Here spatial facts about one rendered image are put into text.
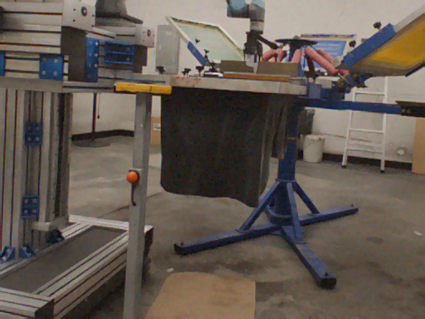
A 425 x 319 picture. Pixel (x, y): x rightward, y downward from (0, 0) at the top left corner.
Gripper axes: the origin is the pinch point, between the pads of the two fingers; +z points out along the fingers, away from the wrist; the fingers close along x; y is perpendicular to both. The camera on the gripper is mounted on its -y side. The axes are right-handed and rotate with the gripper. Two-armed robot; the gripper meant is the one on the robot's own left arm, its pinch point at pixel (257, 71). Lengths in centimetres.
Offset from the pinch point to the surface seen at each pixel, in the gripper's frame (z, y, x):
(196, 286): 103, 15, 26
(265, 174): 42, -21, 45
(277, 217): 95, 2, -71
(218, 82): 8, -7, 64
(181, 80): 8, 8, 64
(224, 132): 26, -6, 55
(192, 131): 27, 7, 55
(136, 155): 33, 12, 84
